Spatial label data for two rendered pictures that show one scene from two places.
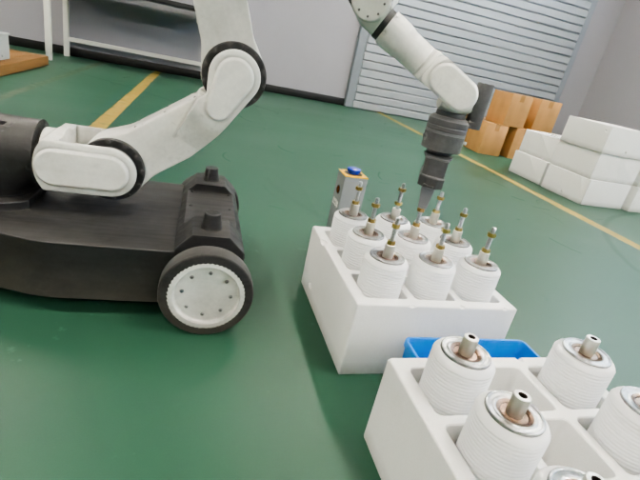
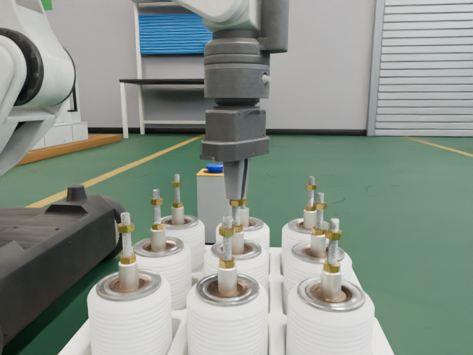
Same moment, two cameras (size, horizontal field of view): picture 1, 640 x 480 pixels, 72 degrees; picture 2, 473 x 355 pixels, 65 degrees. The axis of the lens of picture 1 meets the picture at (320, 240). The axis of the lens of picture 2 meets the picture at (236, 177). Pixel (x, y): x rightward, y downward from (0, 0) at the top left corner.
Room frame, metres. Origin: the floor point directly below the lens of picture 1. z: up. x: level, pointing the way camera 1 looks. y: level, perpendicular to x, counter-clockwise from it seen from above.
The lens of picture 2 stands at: (0.54, -0.43, 0.46)
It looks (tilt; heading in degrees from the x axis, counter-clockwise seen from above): 11 degrees down; 24
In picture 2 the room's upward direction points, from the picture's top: straight up
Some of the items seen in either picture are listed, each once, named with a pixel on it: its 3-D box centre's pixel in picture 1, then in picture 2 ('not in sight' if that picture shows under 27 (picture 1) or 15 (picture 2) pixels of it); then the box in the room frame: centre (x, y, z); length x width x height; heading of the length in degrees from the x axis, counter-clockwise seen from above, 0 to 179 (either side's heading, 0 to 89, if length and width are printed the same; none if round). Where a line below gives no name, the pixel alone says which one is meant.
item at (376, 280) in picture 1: (376, 292); (133, 352); (0.86, -0.15, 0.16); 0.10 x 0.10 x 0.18
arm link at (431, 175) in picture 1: (438, 157); (238, 112); (1.01, -0.22, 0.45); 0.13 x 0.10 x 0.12; 170
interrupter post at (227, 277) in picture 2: (437, 254); (227, 278); (0.90, -0.26, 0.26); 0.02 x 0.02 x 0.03
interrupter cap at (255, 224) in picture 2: (393, 218); (242, 224); (1.13, -0.18, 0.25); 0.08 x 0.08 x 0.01
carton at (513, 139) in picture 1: (512, 141); not in sight; (4.74, -1.72, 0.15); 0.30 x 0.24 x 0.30; 18
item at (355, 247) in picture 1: (359, 267); (161, 302); (0.98, -0.11, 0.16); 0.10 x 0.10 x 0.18
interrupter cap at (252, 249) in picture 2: (412, 237); (236, 249); (1.02, -0.22, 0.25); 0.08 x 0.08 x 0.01
